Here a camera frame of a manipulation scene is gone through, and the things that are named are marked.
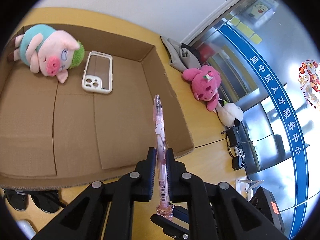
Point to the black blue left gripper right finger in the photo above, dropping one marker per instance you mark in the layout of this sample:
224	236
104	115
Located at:
216	211

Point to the white earbuds case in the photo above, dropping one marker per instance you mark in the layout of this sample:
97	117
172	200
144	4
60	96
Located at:
26	228

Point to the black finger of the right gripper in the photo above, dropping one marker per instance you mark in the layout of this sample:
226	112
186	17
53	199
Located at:
169	228

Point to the pink pig plush toy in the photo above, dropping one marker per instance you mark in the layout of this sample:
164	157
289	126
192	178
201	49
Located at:
47	50

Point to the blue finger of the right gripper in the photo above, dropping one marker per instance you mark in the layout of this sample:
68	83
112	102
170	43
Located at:
181	213

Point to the white panda plush toy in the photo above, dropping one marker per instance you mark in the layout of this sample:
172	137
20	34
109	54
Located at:
229	113

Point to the magenta plush toy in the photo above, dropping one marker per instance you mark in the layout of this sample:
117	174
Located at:
204	84

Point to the grey folded cloth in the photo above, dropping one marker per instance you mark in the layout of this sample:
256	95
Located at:
182	56

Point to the cream phone case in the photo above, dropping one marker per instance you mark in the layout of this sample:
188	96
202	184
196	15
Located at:
98	73

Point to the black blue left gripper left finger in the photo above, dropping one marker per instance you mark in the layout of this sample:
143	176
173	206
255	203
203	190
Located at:
104	211

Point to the brown cardboard tray box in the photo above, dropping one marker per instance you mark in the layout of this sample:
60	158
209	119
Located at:
58	135

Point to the pink pen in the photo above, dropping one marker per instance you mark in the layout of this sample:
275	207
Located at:
164	208

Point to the black power adapter with cables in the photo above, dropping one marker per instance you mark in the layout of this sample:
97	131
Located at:
235	149

